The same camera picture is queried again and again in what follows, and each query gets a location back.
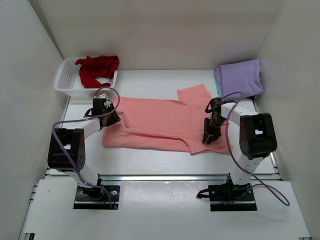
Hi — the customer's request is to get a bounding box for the aluminium rail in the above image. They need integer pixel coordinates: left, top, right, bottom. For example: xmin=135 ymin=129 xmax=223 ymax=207
xmin=101 ymin=174 xmax=227 ymax=182

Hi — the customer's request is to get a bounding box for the folded purple t shirt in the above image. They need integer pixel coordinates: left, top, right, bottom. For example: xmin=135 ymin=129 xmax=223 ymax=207
xmin=213 ymin=59 xmax=264 ymax=99

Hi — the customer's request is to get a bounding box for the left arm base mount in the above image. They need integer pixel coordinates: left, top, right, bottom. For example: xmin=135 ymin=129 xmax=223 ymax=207
xmin=73 ymin=180 xmax=121 ymax=210

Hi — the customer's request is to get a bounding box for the red t shirt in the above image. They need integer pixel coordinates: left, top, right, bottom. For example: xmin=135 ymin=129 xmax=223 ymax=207
xmin=75 ymin=55 xmax=120 ymax=89

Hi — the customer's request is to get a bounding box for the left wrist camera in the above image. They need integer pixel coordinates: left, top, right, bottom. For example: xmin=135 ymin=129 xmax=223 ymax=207
xmin=94 ymin=93 xmax=109 ymax=100

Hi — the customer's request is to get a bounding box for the pink t shirt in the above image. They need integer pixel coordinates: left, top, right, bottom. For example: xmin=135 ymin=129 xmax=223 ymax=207
xmin=102 ymin=84 xmax=229 ymax=155

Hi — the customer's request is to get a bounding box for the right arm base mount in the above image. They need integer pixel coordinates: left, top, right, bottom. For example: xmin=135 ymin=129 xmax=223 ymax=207
xmin=196 ymin=174 xmax=258 ymax=212

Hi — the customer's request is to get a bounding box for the white plastic basket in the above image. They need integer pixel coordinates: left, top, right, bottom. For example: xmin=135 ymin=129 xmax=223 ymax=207
xmin=54 ymin=57 xmax=118 ymax=97

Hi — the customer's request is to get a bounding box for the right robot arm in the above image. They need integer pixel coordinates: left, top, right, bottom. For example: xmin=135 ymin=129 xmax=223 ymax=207
xmin=202 ymin=97 xmax=278 ymax=186

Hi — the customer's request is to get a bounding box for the folded teal t shirt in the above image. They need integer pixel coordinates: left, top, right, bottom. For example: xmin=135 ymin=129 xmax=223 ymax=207
xmin=214 ymin=73 xmax=223 ymax=98

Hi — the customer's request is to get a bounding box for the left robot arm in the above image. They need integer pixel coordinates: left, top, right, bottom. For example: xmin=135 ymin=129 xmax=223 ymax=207
xmin=47 ymin=97 xmax=121 ymax=188

